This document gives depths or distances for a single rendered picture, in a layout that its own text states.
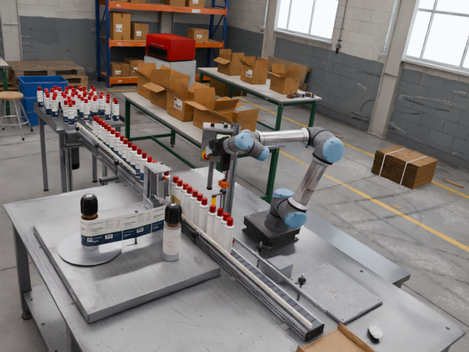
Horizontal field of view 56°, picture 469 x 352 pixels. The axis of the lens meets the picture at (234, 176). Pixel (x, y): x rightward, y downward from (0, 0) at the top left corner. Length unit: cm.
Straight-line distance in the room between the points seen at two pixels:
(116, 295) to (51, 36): 803
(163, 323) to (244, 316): 36
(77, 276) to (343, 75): 717
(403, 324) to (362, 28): 672
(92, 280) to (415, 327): 149
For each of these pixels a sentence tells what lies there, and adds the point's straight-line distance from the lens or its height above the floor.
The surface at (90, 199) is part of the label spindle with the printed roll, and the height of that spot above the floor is 117.
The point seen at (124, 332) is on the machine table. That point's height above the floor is 83.
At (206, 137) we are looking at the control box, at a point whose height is 142.
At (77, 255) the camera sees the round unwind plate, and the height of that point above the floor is 89.
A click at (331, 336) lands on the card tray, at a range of 206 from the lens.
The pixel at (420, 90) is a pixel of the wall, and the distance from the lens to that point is 775.
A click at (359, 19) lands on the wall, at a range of 849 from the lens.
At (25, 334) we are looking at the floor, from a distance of 326.
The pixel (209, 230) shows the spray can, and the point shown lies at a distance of 240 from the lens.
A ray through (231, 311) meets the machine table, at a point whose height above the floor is 83.
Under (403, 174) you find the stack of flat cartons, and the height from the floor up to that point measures 15.
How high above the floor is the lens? 218
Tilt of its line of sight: 24 degrees down
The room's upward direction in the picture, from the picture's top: 7 degrees clockwise
